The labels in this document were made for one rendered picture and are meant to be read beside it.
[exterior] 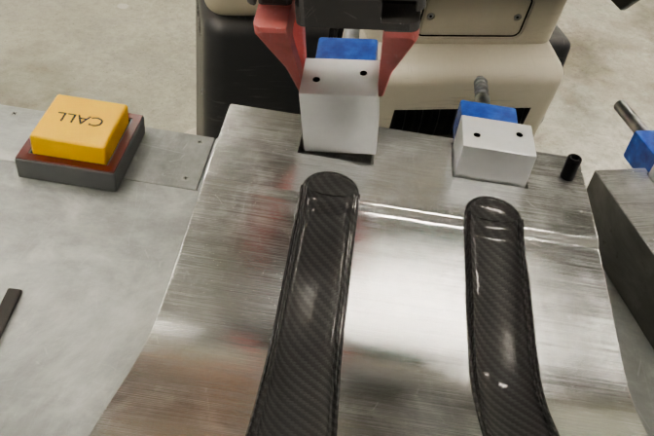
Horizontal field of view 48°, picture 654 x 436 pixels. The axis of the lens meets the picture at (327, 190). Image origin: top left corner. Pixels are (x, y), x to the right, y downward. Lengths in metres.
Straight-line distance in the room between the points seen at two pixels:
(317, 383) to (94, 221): 0.26
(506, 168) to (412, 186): 0.07
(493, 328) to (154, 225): 0.27
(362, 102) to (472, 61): 0.37
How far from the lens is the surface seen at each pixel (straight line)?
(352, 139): 0.50
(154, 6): 2.55
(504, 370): 0.43
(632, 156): 0.67
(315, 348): 0.41
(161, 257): 0.56
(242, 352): 0.40
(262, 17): 0.45
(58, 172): 0.62
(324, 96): 0.48
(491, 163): 0.51
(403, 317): 0.43
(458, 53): 0.84
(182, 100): 2.10
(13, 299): 0.54
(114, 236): 0.58
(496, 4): 0.83
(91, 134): 0.61
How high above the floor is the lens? 1.21
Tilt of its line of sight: 41 degrees down
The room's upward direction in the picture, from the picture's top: 9 degrees clockwise
